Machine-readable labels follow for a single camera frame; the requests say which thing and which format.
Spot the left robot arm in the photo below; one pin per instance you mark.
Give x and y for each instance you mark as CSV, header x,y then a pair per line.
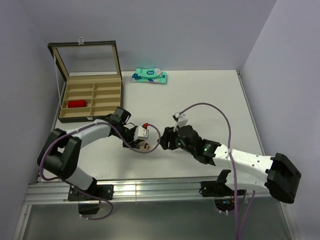
x,y
61,151

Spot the teal patterned folded socks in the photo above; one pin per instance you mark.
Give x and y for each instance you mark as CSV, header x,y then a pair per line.
x,y
152,76

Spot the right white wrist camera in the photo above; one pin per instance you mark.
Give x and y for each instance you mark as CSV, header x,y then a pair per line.
x,y
180,121

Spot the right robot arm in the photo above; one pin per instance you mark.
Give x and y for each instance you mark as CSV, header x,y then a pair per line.
x,y
240,170

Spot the black compartment organizer box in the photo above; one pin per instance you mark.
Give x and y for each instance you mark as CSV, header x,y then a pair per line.
x,y
91,71

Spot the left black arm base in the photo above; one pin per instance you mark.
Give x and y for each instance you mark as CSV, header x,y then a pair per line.
x,y
90,202

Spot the aluminium front rail frame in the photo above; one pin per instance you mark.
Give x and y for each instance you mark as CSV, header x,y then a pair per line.
x,y
156,195

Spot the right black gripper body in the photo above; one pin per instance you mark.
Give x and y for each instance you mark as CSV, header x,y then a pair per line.
x,y
175,142

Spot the beige brown striped sock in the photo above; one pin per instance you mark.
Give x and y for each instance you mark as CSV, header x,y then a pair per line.
x,y
143,147

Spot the red sock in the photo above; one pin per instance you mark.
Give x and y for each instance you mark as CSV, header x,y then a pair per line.
x,y
77,104

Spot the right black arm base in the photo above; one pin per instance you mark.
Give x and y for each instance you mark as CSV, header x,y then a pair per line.
x,y
223,196

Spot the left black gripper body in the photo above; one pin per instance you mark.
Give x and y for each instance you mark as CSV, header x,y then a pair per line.
x,y
127,136

